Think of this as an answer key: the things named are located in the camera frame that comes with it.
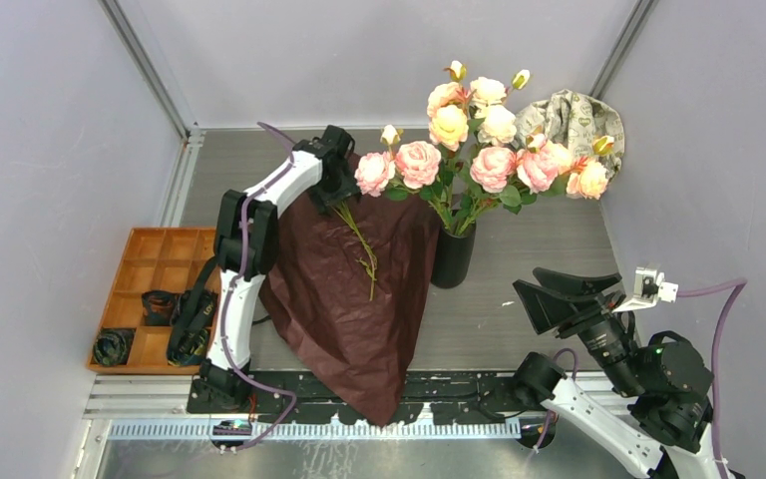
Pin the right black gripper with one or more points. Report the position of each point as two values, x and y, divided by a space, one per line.
545 306

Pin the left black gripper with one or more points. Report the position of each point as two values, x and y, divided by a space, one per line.
348 188

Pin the large pink rose stem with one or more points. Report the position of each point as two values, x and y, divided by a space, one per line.
513 178

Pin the peach orange rose stem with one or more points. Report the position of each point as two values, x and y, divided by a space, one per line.
453 194

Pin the cream peach rose stem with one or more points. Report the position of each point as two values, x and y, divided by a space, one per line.
584 177

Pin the black gold-lettered ribbon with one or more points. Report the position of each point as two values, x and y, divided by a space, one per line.
197 306

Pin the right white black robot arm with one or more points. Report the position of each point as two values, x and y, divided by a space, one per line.
673 392

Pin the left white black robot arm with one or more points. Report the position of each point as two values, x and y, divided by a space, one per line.
246 247

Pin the black cylindrical vase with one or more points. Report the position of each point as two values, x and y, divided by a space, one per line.
452 257

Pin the cream patterned cloth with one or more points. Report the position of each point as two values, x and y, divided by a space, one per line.
576 121

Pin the orange wooden compartment tray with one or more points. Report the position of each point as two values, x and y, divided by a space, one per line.
167 259

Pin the rolled dark necktie upper-left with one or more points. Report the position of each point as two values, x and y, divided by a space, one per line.
159 307

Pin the rolled green patterned necktie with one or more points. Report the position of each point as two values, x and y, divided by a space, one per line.
112 346

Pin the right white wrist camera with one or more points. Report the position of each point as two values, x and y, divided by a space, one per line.
649 289

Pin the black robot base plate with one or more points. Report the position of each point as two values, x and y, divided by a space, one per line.
458 397

